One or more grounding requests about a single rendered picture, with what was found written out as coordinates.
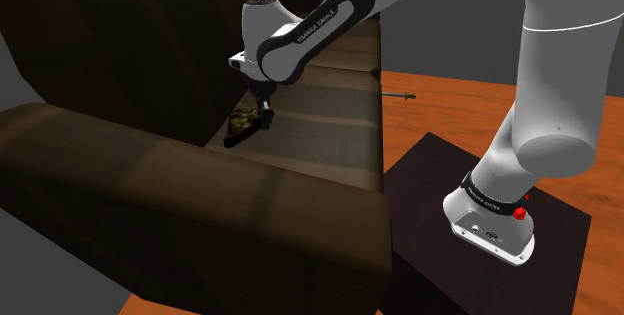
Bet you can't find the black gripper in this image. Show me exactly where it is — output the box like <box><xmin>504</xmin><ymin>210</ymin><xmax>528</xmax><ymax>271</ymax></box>
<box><xmin>249</xmin><ymin>77</ymin><xmax>278</xmax><ymax>131</ymax></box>

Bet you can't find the green brown pizza slice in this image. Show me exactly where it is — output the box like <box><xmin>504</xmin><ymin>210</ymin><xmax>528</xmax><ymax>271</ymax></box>
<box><xmin>223</xmin><ymin>106</ymin><xmax>262</xmax><ymax>149</ymax></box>

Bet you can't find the brown sofa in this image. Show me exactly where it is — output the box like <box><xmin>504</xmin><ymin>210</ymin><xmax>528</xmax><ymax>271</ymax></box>
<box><xmin>0</xmin><ymin>0</ymin><xmax>394</xmax><ymax>315</ymax></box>

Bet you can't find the dark robot stand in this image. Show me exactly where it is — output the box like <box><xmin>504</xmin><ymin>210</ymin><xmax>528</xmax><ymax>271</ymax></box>
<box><xmin>379</xmin><ymin>131</ymin><xmax>593</xmax><ymax>315</ymax></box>

